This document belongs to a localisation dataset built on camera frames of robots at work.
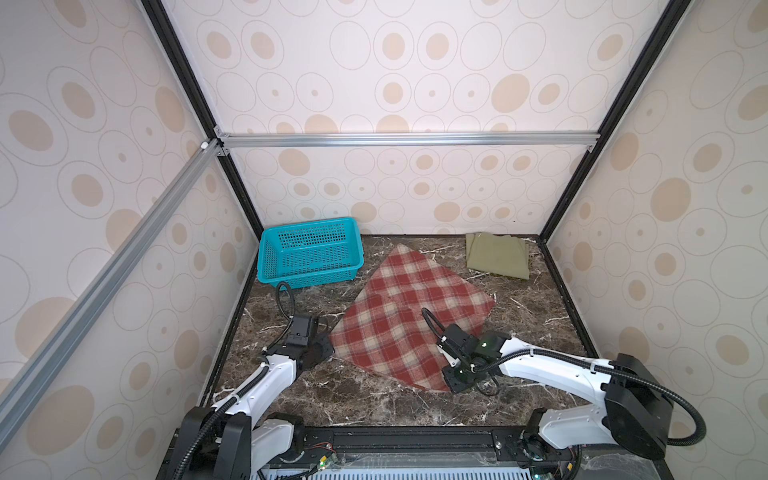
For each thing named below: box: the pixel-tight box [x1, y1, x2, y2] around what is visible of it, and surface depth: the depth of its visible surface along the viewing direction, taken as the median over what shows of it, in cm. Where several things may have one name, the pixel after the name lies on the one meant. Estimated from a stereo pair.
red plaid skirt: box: [330, 243, 496, 392], surface depth 98 cm
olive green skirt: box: [465, 232, 530, 280], surface depth 115 cm
